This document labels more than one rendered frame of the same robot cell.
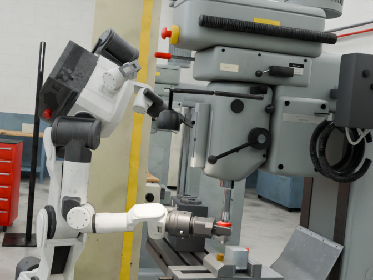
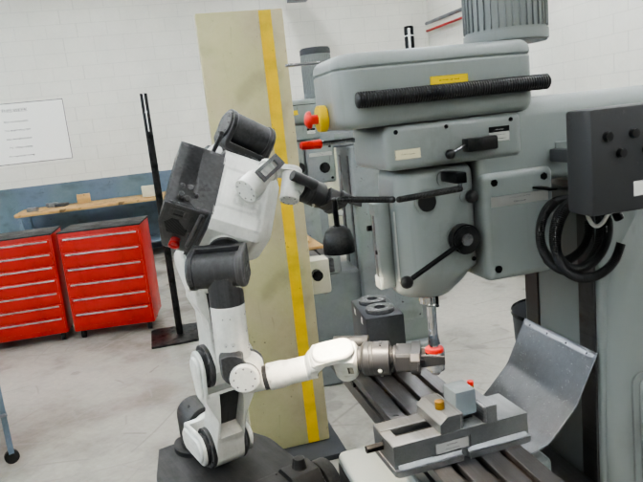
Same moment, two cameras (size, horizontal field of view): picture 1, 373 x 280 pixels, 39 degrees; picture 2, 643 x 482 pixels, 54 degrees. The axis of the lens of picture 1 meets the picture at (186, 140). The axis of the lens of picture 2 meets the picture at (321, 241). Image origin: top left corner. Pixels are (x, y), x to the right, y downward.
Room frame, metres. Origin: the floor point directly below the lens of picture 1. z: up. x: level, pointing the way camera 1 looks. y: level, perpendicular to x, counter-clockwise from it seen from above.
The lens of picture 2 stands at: (0.23, 0.04, 1.76)
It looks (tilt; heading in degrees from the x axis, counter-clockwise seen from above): 11 degrees down; 2
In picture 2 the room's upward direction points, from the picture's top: 6 degrees counter-clockwise
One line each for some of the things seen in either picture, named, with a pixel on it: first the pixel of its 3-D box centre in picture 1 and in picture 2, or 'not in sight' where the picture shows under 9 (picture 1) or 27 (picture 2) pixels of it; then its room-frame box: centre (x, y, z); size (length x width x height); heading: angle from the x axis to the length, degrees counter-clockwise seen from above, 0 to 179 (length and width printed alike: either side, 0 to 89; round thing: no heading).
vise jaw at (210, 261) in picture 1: (218, 264); (438, 412); (1.63, -0.14, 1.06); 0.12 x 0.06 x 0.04; 19
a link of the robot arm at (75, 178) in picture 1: (77, 194); (236, 344); (1.81, 0.35, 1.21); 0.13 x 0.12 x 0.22; 2
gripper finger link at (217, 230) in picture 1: (221, 231); (432, 361); (1.75, -0.14, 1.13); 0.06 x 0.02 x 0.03; 81
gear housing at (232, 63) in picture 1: (250, 69); (433, 141); (1.79, -0.19, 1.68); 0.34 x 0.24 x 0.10; 106
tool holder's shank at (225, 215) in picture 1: (226, 205); (432, 326); (1.78, -0.15, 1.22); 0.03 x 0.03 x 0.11
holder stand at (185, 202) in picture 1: (186, 221); (378, 332); (2.20, -0.03, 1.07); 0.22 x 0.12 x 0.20; 10
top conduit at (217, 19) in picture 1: (269, 30); (454, 90); (1.65, -0.22, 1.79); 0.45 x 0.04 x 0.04; 106
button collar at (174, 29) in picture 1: (173, 34); (321, 119); (1.71, 0.07, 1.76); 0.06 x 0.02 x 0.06; 16
